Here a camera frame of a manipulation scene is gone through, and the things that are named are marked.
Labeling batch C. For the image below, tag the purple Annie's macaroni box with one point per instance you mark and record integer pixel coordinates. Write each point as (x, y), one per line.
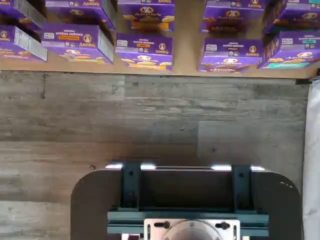
(75, 42)
(80, 12)
(15, 10)
(17, 42)

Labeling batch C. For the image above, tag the purple Annie's box teal band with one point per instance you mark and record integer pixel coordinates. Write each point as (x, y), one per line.
(295, 17)
(292, 52)

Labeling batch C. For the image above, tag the purple Annie's snack boxes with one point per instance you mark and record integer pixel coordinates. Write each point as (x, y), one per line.
(185, 50)

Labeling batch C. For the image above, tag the silver mounting plate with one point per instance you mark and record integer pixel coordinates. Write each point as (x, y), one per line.
(152, 233)

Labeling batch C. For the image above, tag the white fabric curtain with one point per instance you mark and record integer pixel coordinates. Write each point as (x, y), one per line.
(312, 150)

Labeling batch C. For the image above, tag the dark green metal bracket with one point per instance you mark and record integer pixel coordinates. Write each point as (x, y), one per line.
(130, 187)
(241, 187)

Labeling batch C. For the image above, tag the purple Annie's box orange band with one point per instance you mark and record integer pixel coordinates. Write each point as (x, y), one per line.
(145, 52)
(147, 15)

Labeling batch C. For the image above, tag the dark green metal rail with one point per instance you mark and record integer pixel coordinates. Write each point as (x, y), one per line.
(125, 220)

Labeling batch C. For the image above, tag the dark grey cart top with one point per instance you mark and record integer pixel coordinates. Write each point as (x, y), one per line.
(92, 205)

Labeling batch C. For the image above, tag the purple Annie's box brown band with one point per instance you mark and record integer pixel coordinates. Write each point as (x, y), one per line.
(232, 17)
(230, 55)

